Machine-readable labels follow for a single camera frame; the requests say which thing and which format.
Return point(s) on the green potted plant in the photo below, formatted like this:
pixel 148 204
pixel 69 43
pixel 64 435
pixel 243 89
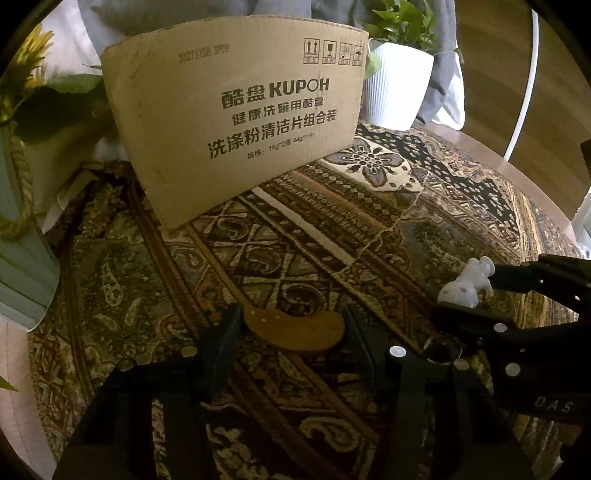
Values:
pixel 426 26

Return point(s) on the green ribbed vase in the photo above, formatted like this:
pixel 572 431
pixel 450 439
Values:
pixel 29 270

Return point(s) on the beige curtain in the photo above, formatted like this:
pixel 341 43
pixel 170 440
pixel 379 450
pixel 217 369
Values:
pixel 72 51

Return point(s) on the brown cardboard box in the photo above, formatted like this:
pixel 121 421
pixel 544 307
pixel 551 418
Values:
pixel 209 109

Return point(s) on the brown wooden curved piece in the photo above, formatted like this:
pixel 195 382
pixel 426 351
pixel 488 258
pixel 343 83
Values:
pixel 319 332

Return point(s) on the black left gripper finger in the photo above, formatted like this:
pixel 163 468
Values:
pixel 439 416
pixel 114 439

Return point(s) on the sunflower bouquet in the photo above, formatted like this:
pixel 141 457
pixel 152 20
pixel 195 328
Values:
pixel 38 106

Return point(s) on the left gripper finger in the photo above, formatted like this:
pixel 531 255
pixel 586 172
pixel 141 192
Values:
pixel 474 326
pixel 556 280

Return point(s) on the small white figurine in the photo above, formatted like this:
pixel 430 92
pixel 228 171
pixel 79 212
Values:
pixel 474 278

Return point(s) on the patterned paisley table rug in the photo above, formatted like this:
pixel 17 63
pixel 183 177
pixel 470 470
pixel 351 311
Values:
pixel 311 240

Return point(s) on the white ribbed plant pot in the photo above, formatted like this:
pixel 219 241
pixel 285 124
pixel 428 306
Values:
pixel 394 93

